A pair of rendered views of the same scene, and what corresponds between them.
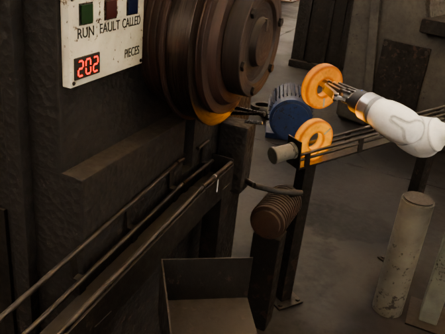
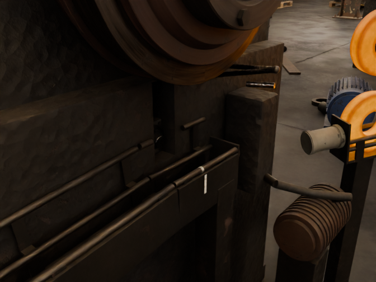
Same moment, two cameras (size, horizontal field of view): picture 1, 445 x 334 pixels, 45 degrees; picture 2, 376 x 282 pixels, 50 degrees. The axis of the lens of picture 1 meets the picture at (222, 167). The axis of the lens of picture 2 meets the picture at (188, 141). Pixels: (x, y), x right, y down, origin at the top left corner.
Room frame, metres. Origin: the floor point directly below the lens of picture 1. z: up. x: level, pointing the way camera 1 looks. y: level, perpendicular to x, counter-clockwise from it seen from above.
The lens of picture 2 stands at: (0.75, -0.16, 1.07)
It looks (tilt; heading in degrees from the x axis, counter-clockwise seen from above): 24 degrees down; 18
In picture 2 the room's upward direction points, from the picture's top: straight up
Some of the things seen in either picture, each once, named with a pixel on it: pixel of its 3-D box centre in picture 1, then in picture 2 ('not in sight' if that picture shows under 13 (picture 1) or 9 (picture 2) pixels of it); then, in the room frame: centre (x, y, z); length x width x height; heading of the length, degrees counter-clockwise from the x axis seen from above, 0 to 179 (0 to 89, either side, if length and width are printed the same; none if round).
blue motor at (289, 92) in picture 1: (289, 109); (349, 103); (3.65, -0.43, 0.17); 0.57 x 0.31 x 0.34; 178
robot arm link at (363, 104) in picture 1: (371, 108); not in sight; (1.59, -0.43, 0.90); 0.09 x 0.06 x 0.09; 123
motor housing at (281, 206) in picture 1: (269, 258); (304, 281); (1.67, -0.21, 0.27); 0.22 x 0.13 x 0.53; 158
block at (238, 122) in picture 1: (234, 154); (248, 140); (1.64, -0.03, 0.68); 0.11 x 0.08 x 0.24; 68
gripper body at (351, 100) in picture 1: (354, 99); not in sight; (1.66, -0.39, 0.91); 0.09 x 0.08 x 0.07; 33
